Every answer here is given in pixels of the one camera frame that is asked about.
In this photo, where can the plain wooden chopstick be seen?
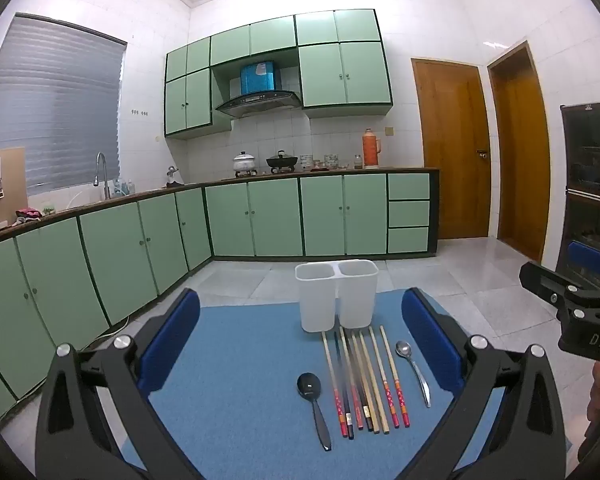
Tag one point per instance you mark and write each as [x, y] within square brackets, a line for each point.
[374, 385]
[366, 385]

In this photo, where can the green base cabinet with drawers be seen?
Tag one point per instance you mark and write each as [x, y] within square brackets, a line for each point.
[320, 215]

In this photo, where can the black glass cabinet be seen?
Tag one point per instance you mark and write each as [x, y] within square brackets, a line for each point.
[592, 160]

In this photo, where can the patterned container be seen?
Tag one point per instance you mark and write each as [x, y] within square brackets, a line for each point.
[330, 162]

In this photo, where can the metal spoon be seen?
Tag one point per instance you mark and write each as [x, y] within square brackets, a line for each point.
[404, 349]

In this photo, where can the orange thermos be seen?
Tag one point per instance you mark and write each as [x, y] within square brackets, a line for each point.
[370, 152]

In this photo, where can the metal sink faucet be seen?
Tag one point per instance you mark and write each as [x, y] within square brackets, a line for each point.
[100, 160]

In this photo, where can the small white container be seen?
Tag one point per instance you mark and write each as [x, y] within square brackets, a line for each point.
[306, 162]

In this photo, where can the red-end wooden chopstick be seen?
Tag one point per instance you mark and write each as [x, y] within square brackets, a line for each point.
[347, 360]
[330, 370]

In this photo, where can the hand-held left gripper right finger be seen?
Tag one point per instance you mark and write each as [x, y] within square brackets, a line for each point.
[430, 340]

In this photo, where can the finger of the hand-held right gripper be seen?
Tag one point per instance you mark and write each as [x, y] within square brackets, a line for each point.
[587, 257]
[540, 280]

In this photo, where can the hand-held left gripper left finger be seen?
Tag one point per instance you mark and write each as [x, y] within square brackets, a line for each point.
[172, 340]

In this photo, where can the blue hood chimney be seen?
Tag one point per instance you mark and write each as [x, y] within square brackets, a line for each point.
[257, 77]

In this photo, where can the white double utensil holder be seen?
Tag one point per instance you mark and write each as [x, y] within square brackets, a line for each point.
[320, 305]

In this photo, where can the silver cooking pot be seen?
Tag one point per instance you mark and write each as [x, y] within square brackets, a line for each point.
[244, 162]

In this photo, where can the blue table mat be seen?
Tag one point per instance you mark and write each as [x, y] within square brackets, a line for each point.
[240, 360]

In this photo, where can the wooden door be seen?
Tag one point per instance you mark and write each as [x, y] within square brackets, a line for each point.
[455, 160]
[522, 160]

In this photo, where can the black wok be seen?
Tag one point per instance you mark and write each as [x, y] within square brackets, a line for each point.
[281, 161]

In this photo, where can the green wall cabinet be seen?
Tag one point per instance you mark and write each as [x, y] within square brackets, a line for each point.
[345, 70]
[190, 100]
[260, 37]

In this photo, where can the black spoon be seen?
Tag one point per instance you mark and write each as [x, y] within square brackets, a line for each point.
[310, 385]

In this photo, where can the red cloth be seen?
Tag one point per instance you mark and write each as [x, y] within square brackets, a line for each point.
[27, 215]

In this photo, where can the black range hood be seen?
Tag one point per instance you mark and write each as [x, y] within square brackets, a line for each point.
[260, 102]

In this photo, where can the black chopstick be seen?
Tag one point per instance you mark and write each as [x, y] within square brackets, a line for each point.
[363, 400]
[343, 385]

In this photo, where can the bottles by sink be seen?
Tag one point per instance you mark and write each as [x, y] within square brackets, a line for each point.
[122, 188]

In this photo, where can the wall hooks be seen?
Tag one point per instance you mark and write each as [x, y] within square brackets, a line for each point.
[139, 112]

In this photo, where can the grey window blind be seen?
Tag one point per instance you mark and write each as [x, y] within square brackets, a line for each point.
[55, 110]

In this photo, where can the metal kettle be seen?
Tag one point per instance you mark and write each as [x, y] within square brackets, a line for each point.
[172, 174]

